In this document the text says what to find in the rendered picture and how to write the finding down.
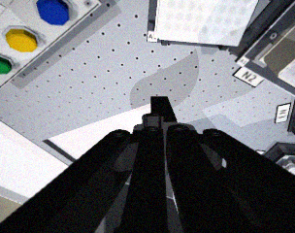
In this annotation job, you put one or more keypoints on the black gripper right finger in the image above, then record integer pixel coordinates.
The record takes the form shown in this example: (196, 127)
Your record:
(208, 202)

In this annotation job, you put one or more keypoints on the white button panel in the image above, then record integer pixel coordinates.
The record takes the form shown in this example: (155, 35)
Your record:
(30, 27)

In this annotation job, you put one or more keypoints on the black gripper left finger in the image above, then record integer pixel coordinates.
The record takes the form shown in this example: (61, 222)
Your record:
(77, 200)

